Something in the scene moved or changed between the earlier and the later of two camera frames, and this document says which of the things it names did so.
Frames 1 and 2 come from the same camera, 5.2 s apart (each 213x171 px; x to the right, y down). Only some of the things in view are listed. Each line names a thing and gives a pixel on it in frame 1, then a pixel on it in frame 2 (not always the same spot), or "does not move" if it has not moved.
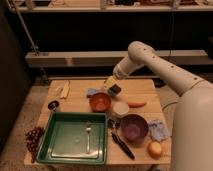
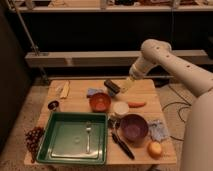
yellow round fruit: (154, 149) does not move
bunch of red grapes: (32, 139) does not move
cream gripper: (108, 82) → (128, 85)
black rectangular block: (115, 88) does not move
